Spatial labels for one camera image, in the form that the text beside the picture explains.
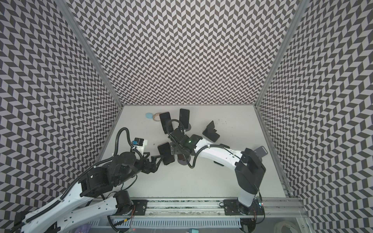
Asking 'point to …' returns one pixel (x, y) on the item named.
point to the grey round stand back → (189, 127)
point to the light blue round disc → (149, 115)
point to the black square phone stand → (210, 132)
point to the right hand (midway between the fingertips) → (180, 150)
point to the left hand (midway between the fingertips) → (156, 157)
